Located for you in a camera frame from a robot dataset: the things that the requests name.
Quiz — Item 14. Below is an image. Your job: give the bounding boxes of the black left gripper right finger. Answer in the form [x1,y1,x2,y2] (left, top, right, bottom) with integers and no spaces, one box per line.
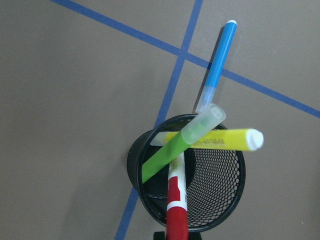
[188,232,202,240]

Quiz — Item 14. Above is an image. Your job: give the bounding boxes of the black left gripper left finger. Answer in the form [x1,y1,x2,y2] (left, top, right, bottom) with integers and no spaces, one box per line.
[153,231,166,240]

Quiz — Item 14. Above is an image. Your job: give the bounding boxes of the red white marker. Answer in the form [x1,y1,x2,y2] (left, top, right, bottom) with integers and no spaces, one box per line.
[165,153,189,240]

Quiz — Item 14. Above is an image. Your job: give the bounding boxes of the blue marker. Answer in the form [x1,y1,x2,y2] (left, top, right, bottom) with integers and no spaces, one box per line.
[195,19,238,114]

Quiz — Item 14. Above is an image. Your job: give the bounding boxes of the black mesh pen cup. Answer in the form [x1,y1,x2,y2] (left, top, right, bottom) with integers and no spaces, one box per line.
[127,114,246,232]

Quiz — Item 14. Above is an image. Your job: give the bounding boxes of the yellow highlighter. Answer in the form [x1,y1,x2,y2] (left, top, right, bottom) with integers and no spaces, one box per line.
[150,128,264,151]

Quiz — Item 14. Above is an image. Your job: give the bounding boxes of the green highlighter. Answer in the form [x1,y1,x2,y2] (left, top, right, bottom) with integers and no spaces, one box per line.
[141,103,226,183]

